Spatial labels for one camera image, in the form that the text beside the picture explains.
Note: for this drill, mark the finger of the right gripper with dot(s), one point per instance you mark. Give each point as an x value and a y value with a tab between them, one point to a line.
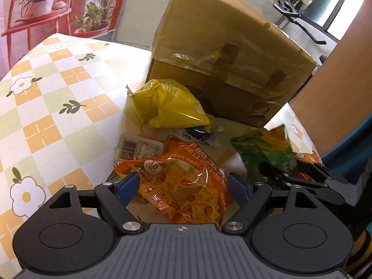
281	179
320	173

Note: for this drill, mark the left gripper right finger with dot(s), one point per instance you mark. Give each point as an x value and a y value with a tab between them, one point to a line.
253	201

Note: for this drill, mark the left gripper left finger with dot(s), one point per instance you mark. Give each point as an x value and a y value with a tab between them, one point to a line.
113	199

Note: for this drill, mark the orange chips bag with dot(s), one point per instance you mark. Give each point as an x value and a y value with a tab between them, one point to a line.
185	184

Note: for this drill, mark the blue fabric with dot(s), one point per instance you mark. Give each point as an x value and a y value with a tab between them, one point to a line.
349	164

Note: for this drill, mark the green snack bag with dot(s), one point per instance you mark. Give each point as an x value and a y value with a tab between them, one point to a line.
262	145

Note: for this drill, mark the white barcode snack packet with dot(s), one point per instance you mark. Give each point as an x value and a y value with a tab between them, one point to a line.
131	147

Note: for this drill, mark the yellow puffed snack bag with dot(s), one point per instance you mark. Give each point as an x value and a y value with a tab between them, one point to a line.
167	104

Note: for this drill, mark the checkered floral tablecloth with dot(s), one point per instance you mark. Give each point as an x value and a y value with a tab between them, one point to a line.
64	106

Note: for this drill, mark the brown cardboard box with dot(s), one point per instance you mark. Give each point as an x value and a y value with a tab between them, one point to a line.
239	65

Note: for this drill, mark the black exercise bike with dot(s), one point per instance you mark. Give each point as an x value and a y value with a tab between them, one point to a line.
308	34

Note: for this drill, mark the pink room-print wall tapestry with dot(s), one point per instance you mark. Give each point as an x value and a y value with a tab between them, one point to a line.
25	23

